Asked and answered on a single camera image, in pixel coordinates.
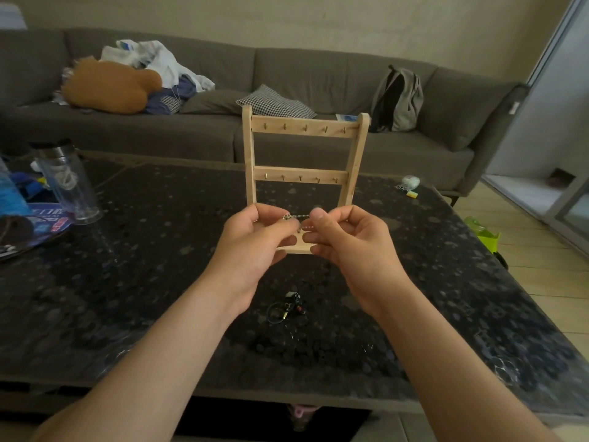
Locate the grey flat cushion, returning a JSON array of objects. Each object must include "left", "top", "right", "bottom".
[{"left": 179, "top": 89, "right": 249, "bottom": 115}]

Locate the sliding glass door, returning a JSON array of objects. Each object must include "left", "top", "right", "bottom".
[{"left": 480, "top": 0, "right": 589, "bottom": 256}]

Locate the wooden jewelry stand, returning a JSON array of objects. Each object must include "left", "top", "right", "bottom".
[{"left": 241, "top": 104, "right": 371, "bottom": 255}]

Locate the green bag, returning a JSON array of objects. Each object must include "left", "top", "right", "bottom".
[{"left": 463, "top": 215, "right": 500, "bottom": 252}]

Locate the grey backpack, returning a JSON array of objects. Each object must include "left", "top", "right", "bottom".
[{"left": 369, "top": 64, "right": 424, "bottom": 133}]

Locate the clear plastic tumbler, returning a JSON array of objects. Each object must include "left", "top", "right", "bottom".
[{"left": 29, "top": 140, "right": 104, "bottom": 225}]

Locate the person's left forearm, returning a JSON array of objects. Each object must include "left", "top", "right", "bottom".
[{"left": 29, "top": 276, "right": 252, "bottom": 442}]

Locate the silver chain necklace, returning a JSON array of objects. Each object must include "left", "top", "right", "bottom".
[{"left": 281, "top": 211, "right": 318, "bottom": 235}]

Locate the blue printed packet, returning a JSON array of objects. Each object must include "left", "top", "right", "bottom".
[{"left": 0, "top": 172, "right": 77, "bottom": 261}]

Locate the blue plastic bottle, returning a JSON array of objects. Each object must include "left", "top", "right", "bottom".
[{"left": 0, "top": 158, "right": 33, "bottom": 219}]

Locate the person's right forearm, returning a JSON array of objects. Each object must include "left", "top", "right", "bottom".
[{"left": 368, "top": 280, "right": 560, "bottom": 442}]

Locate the person's left hand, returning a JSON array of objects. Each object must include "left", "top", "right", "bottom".
[{"left": 202, "top": 203, "right": 302, "bottom": 314}]

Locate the person's right hand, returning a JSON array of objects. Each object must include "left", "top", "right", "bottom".
[{"left": 301, "top": 204, "right": 408, "bottom": 314}]

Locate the white crumpled garment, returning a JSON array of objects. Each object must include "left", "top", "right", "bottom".
[{"left": 99, "top": 39, "right": 216, "bottom": 93}]

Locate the checkered pillow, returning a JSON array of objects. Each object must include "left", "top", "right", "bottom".
[{"left": 235, "top": 84, "right": 317, "bottom": 119}]

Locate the brown plush toy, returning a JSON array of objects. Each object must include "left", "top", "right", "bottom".
[{"left": 61, "top": 56, "right": 163, "bottom": 115}]

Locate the black cord necklace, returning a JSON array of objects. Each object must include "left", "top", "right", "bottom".
[{"left": 266, "top": 291, "right": 307, "bottom": 325}]

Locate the blue crumpled garment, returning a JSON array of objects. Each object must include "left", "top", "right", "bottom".
[{"left": 145, "top": 76, "right": 198, "bottom": 115}]

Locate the dark shoe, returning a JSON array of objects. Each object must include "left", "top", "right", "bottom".
[{"left": 546, "top": 168, "right": 576, "bottom": 188}]

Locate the grey fabric sofa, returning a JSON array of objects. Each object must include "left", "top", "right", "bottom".
[{"left": 0, "top": 28, "right": 530, "bottom": 192}]

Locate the pink item under table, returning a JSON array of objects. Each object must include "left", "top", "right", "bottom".
[{"left": 286, "top": 405, "right": 323, "bottom": 431}]

